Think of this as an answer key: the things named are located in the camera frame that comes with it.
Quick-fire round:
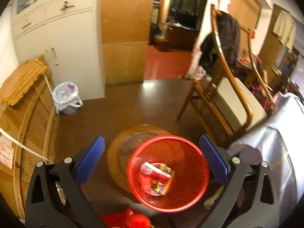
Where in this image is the red foil snack bag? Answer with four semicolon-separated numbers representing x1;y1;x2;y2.
139;162;169;195

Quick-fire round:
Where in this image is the orange purple paper carton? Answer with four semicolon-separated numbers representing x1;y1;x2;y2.
150;163;175;196

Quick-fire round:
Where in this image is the white lined trash bin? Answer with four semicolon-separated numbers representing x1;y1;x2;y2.
52;82;83;115

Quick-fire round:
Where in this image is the red plastic mesh basket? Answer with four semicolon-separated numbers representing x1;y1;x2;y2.
126;135;210;213

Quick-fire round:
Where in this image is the blue checked bed sheet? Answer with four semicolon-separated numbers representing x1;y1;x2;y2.
227;93;303;222

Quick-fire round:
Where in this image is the wooden board with woven mat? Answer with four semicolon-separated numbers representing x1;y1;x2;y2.
1;55;59;219

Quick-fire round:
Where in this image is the round wooden stool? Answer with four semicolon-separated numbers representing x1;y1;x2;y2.
106;123;172;203

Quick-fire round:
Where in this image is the wooden chair with dark jacket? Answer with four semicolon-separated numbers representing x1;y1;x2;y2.
177;5;272;148

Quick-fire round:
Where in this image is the dark jacket on chair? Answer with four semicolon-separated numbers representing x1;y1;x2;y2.
199;12;240;74

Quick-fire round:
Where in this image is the beige hanging jacket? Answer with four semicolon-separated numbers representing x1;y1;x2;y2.
273;10;296;52

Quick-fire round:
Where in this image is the white glass door cabinet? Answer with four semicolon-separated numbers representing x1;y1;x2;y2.
11;0;105;100

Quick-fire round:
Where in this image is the wooden door panel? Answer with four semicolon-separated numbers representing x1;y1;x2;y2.
101;0;153;86

